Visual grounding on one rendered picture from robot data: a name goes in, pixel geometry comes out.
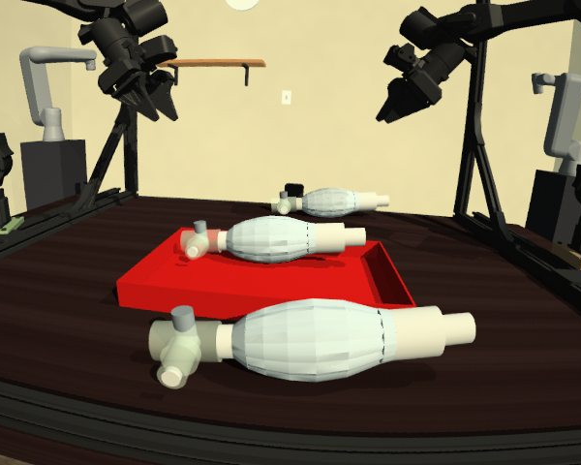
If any red tray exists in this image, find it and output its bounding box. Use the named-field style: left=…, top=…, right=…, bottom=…
left=116, top=228, right=416, bottom=321

